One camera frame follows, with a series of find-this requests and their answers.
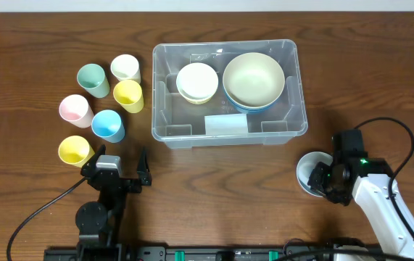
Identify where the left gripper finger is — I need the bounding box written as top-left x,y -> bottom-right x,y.
81,144 -> 106,170
137,147 -> 152,186

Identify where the yellow cup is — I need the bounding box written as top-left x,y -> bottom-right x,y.
58,136 -> 95,167
113,80 -> 144,113

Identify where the light blue small bowl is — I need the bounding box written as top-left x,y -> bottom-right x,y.
296,152 -> 333,198

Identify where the blue cup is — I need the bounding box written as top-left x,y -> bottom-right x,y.
91,109 -> 125,143

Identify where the pink cup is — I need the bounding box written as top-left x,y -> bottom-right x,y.
59,94 -> 94,128

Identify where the yellow small bowl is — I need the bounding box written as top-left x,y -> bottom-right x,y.
180,93 -> 212,104

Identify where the green cup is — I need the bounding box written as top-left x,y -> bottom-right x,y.
77,64 -> 110,99

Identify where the white small bowl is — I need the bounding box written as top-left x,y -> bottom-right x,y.
176,62 -> 219,99

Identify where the dark blue large bowl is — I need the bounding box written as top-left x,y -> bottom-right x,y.
225,93 -> 276,114

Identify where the beige large bowl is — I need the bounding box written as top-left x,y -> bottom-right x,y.
223,52 -> 286,107

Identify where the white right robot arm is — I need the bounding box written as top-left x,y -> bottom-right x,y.
307,129 -> 414,259

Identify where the clear plastic storage container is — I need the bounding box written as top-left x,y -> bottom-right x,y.
152,39 -> 308,149

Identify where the white label in container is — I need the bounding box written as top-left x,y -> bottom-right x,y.
204,114 -> 248,136

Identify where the cream cup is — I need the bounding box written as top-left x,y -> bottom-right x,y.
110,54 -> 141,83

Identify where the black cable left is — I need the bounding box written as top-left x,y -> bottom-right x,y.
6,176 -> 88,261

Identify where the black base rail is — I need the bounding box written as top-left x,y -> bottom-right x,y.
43,245 -> 407,261

